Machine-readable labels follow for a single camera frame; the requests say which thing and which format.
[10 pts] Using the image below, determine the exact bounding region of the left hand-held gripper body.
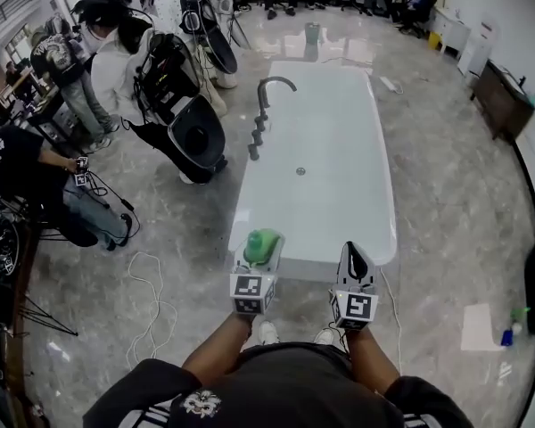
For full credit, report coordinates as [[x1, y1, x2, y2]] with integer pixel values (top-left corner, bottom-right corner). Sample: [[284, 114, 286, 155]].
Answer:
[[229, 259, 279, 317]]

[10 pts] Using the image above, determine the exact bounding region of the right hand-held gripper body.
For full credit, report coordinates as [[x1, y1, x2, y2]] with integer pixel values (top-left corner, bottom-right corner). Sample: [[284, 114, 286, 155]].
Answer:
[[328, 277, 381, 332]]

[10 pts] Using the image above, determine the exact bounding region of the green cleaner bottle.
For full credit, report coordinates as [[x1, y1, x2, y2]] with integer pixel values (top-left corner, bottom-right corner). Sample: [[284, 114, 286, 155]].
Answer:
[[242, 227, 282, 268]]

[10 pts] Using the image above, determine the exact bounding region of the person's right forearm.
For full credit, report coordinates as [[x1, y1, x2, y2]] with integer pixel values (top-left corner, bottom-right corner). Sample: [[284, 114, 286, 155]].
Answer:
[[344, 325, 403, 394]]

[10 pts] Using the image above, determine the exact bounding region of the person's left forearm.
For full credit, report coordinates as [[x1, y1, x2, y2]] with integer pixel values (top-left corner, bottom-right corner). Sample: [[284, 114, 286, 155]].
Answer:
[[180, 311, 255, 387]]

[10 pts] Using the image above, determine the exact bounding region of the blue bottle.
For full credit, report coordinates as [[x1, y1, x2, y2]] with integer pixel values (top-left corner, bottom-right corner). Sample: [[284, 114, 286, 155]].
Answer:
[[499, 320, 523, 348]]

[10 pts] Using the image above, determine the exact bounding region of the person's white left shoe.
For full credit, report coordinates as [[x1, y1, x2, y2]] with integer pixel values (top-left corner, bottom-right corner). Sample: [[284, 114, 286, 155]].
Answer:
[[257, 320, 280, 346]]

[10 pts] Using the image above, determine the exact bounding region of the person's black printed shirt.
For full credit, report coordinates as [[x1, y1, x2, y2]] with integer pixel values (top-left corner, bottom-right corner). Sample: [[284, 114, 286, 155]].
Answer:
[[81, 341, 474, 428]]

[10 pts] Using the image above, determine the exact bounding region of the white bathtub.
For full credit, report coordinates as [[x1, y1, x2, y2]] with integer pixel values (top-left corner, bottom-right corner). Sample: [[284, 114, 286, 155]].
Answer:
[[226, 59, 399, 281]]

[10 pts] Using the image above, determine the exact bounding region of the white paper sheet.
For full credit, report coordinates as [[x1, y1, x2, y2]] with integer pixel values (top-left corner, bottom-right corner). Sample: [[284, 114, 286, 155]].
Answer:
[[459, 301, 506, 353]]

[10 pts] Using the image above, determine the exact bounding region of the black curved faucet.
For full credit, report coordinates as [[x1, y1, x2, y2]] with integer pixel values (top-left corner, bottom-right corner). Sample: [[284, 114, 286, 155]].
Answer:
[[256, 75, 299, 122]]

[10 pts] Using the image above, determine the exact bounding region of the white power strip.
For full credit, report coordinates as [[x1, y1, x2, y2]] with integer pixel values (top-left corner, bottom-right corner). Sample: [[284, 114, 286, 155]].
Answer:
[[378, 76, 405, 95]]

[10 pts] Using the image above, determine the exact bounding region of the black tripod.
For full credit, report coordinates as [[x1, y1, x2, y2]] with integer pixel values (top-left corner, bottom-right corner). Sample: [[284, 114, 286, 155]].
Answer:
[[17, 292, 79, 339]]

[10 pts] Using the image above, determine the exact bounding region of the dark wooden cabinet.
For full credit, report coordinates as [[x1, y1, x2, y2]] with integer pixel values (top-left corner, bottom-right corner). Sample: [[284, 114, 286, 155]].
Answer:
[[470, 59, 535, 145]]

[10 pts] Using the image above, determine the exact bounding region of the white standing air conditioner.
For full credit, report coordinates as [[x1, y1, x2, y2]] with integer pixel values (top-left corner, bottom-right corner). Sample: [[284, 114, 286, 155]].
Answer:
[[456, 17, 501, 78]]

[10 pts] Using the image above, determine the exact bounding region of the white low cabinet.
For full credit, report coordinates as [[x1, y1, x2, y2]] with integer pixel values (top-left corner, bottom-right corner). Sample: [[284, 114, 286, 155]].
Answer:
[[431, 5, 473, 58]]

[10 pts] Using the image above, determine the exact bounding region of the white floor cable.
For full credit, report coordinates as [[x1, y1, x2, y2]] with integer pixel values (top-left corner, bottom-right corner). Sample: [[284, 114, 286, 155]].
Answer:
[[125, 251, 179, 371], [377, 268, 405, 375]]

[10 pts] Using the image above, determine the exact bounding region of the black floor cable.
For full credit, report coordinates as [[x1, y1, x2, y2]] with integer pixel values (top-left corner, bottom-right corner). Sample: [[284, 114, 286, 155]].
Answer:
[[85, 169, 143, 247]]

